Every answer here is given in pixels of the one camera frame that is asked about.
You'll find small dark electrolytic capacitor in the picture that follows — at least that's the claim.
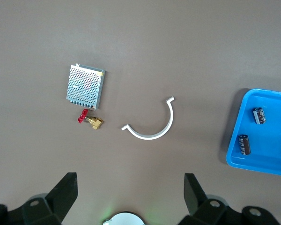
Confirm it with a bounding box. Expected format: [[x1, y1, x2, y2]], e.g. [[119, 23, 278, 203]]
[[252, 107, 266, 126]]

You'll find blue plastic tray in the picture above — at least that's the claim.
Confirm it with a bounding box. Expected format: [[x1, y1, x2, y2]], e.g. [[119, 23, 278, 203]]
[[225, 88, 281, 177]]

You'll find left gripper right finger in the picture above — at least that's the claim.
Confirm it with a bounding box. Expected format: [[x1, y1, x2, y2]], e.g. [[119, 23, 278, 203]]
[[177, 173, 281, 225]]

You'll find metal mesh power supply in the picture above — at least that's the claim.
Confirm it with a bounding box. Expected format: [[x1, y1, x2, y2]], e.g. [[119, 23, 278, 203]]
[[66, 63, 106, 111]]

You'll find large dark electrolytic capacitor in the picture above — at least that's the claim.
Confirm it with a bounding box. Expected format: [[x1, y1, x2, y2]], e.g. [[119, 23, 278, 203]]
[[238, 134, 251, 156]]

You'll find brass valve red handle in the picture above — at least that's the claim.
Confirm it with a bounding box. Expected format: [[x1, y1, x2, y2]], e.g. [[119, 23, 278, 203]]
[[77, 109, 104, 130]]

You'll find white half-ring pipe clamp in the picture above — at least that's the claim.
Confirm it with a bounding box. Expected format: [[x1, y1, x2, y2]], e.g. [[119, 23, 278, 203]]
[[121, 96, 175, 141]]

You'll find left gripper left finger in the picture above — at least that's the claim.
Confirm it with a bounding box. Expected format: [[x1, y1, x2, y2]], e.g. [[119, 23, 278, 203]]
[[0, 172, 78, 225]]

